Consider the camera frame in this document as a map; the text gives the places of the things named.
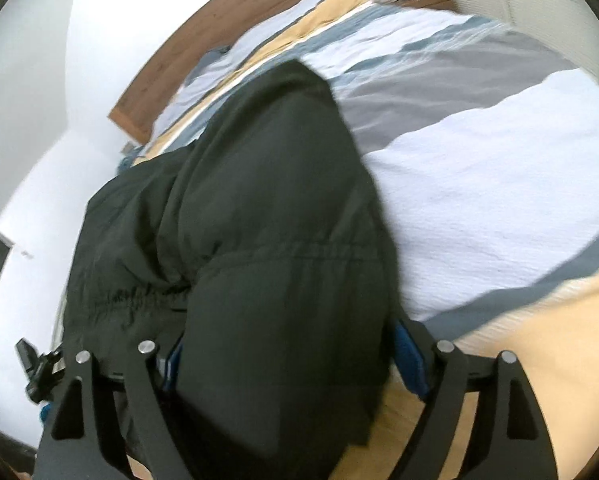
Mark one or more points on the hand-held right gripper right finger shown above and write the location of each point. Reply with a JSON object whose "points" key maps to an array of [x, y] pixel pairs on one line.
{"points": [[410, 360]]}

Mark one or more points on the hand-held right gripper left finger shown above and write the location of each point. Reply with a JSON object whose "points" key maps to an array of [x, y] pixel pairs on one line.
{"points": [[144, 395]]}

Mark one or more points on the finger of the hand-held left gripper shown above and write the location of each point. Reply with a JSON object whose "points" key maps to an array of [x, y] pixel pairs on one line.
{"points": [[39, 367]]}

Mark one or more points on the dark green puffer jacket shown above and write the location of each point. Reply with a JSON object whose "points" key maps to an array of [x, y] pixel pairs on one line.
{"points": [[259, 240]]}

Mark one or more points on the striped duvet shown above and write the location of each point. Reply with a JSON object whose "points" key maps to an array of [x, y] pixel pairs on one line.
{"points": [[479, 170]]}

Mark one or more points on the blue cloth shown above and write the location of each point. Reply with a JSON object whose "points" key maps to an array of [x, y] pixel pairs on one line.
{"points": [[125, 161]]}

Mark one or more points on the wooden headboard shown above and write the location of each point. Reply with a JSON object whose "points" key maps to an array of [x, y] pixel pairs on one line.
{"points": [[179, 55]]}

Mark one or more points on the white wardrobe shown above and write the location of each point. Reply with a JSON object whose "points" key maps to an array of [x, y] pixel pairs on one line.
{"points": [[529, 5]]}

